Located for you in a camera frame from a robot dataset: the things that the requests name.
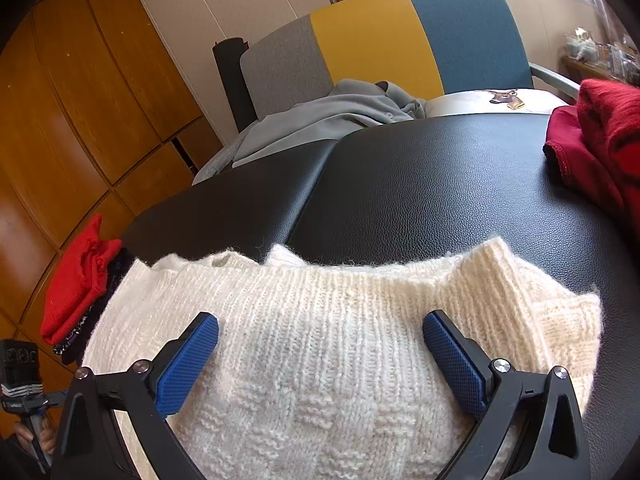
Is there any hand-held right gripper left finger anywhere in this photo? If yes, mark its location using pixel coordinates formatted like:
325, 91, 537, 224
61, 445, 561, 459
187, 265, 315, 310
51, 311, 220, 480

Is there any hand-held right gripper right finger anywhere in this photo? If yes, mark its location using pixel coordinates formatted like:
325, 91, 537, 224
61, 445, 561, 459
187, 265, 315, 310
422, 310, 592, 480

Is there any cream knit sweater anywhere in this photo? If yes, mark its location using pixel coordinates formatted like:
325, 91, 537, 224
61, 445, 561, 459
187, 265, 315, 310
80, 237, 603, 480

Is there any person's left hand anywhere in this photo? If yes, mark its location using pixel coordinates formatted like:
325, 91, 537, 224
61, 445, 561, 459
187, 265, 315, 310
10, 417, 58, 470

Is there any bright red folded garment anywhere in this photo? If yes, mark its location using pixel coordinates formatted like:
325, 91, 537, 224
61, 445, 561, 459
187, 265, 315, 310
40, 214, 123, 346

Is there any maroon garment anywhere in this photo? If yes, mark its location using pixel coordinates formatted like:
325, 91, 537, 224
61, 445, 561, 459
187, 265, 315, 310
543, 105, 626, 196

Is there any white deer print pillow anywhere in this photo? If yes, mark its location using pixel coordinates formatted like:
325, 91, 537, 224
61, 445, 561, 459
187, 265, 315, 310
425, 87, 571, 118

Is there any orange wooden wardrobe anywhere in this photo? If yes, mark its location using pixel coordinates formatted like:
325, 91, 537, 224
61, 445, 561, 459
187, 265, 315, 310
0, 0, 223, 411

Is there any grey garment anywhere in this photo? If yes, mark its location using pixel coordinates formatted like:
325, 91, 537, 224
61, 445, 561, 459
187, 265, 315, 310
192, 78, 428, 186

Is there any red fuzzy sweater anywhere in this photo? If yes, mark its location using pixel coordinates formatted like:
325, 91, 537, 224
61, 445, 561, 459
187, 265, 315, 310
575, 78, 640, 226

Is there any grey yellow blue sofa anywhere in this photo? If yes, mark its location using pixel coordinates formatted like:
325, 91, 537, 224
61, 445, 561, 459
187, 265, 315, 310
239, 0, 583, 131

